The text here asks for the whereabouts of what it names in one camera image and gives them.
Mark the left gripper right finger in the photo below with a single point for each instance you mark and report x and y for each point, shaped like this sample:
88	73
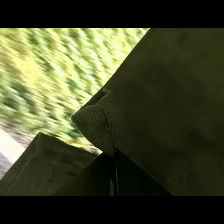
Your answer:
133	180

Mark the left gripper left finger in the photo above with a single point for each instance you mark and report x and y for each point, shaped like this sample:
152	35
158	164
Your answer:
96	180

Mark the dark green garment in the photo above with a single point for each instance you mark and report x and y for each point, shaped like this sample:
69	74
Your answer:
166	100

